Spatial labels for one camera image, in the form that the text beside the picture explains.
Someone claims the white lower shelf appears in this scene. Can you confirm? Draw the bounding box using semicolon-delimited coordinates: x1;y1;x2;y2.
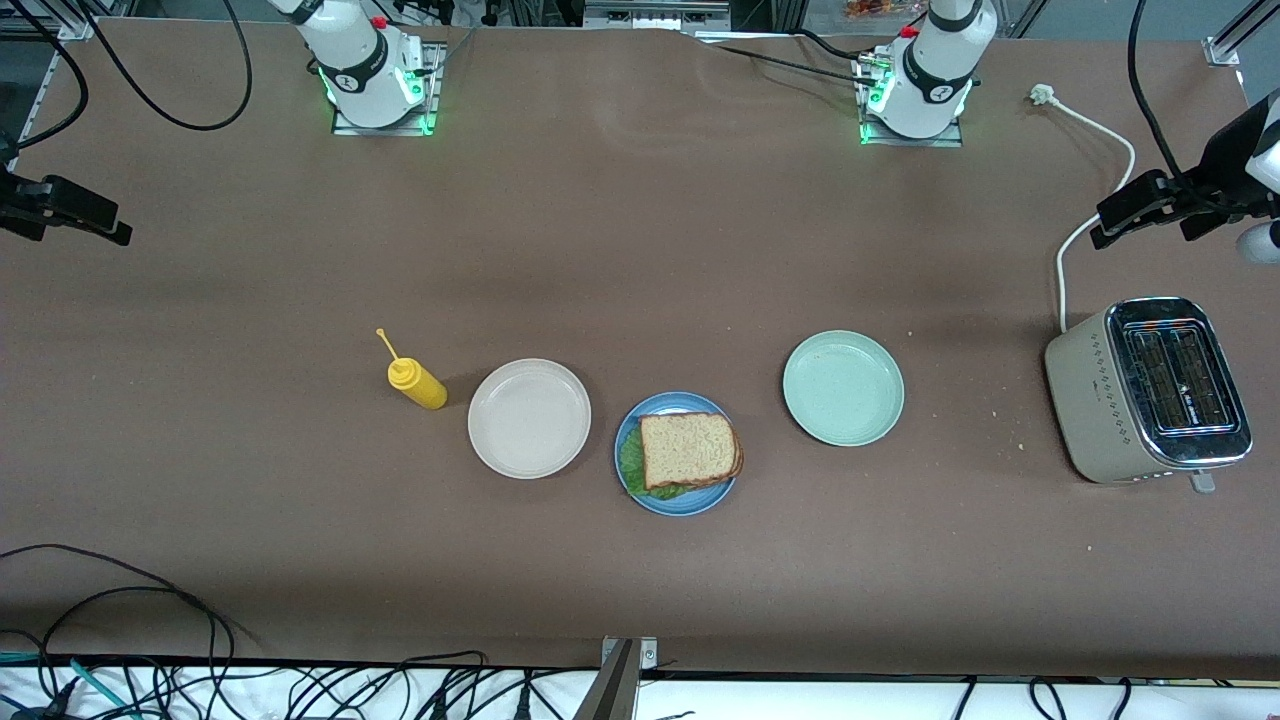
0;665;1280;720

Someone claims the white toaster power cable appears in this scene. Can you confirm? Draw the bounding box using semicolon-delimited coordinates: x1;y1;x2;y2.
1030;84;1138;336

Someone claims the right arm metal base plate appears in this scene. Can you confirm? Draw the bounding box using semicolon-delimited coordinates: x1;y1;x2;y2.
332;40;447;138

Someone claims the beige plate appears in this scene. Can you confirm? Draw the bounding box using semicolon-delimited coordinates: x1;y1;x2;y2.
467;358;592;480

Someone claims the yellow squeeze bottle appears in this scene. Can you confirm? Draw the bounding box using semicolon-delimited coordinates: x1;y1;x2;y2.
376;328;449;411

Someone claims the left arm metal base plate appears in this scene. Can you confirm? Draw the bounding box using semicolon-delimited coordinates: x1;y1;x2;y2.
855;55;966;149

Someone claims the black base cable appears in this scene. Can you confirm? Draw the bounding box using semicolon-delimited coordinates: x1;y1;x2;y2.
695;30;881;87

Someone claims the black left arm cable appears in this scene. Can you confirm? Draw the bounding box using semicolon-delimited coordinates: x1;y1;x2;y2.
1128;0;1191;186

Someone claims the black looped cable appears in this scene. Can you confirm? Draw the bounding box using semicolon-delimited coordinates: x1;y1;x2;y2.
0;544;237;691

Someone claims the blue plate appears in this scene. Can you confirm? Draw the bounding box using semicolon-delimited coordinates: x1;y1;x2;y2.
614;391;739;517

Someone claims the aluminium frame profile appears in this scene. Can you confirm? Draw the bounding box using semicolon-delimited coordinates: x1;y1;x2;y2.
0;0;98;41
1205;0;1280;67

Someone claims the light green plate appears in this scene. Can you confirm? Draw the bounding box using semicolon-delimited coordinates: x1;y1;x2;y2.
782;330;906;447

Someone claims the teal cable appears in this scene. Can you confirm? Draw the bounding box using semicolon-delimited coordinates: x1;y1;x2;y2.
0;650;141;720

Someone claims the green lettuce leaf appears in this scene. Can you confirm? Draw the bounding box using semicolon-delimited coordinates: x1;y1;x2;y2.
619;428;693;501

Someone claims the beige chrome toaster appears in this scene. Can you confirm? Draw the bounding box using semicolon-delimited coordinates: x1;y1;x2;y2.
1044;296;1254;495

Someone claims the grey metal bracket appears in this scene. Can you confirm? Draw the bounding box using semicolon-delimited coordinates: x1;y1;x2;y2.
575;637;661;720

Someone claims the brown bread slice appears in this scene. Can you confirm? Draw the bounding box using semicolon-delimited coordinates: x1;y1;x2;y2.
639;412;741;491
678;425;745;491

